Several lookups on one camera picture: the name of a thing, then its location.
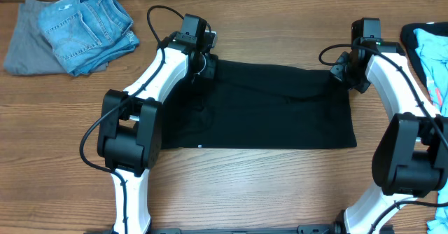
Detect black polo shirt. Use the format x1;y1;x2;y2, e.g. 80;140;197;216
162;60;357;149

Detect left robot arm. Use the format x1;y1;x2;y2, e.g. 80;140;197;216
97;31;217;233

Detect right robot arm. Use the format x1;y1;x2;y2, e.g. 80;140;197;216
330;39;447;234

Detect black garment under blue shirt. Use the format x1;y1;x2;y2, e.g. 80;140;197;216
400;22;447;85

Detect light blue t-shirt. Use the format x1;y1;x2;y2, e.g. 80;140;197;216
414;28;447;234

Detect folded blue denim jeans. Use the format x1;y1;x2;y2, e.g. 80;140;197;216
37;0;139;76

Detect folded grey garment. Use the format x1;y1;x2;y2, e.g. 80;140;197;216
3;0;109;76

